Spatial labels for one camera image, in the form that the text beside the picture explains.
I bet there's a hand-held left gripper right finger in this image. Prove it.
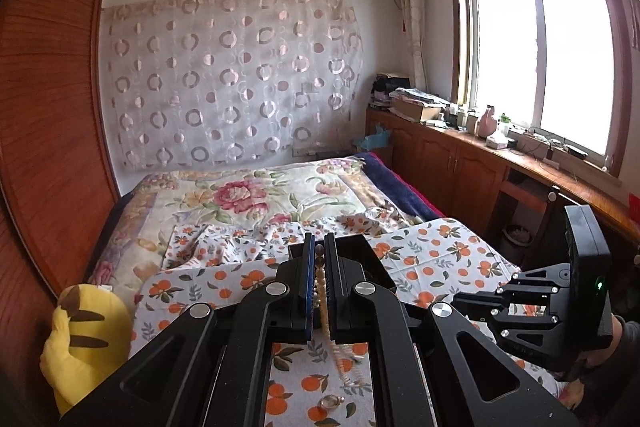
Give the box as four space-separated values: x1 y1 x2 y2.
324 232 586 427

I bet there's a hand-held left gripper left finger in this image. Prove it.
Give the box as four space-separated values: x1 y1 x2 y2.
57 233 318 427

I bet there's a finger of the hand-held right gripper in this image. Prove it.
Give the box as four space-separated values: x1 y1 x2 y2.
451 289 551 324
509 262 572 294

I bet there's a pearl necklace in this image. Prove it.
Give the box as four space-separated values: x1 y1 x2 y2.
312 249 372 389

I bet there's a waste bin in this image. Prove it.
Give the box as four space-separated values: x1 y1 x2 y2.
502 223 536 266

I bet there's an orange fruit print cloth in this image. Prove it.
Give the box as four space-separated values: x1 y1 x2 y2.
132 217 567 427

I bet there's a floral quilt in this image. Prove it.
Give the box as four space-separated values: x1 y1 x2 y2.
87 157 427 289

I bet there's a dark blue blanket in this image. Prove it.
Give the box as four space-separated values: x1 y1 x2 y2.
356 151 447 226

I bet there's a wooden cabinet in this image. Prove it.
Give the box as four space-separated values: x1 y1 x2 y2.
365 106 640 270

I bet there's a row of small bottles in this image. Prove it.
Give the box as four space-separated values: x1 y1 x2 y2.
446 104 476 128

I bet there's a cardboard box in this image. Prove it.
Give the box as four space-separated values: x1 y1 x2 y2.
389 99 444 124

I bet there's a pile of clothes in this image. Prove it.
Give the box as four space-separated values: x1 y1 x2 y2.
370 73 412 110

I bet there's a folded patterned cloth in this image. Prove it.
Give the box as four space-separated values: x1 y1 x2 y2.
390 87 452 108

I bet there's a window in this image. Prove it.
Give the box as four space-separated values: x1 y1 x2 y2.
448 0 632 174

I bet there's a yellow plush toy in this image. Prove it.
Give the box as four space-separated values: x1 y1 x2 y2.
40 283 135 416

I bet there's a patterned window curtain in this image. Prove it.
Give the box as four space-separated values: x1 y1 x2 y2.
395 0 429 90

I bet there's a brown wooden wardrobe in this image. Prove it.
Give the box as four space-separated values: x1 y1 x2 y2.
0 0 122 427

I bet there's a power strip with cables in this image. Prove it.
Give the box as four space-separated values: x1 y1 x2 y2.
519 128 592 168

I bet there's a circle patterned wall curtain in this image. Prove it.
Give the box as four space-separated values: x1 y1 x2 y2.
101 0 364 171

